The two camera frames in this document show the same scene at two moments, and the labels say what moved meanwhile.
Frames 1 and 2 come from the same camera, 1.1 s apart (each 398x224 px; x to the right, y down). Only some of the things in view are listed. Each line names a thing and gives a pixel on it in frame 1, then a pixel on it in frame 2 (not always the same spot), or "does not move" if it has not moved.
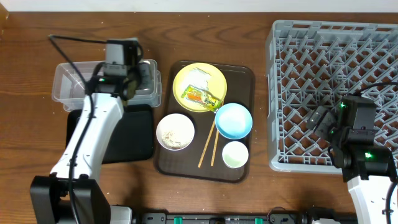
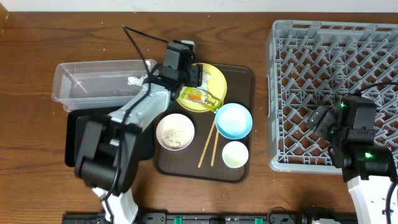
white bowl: [175, 132] does not move
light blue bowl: [234, 121] does not move
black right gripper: [321, 121] does not move
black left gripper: [147, 79] -> [196, 74]
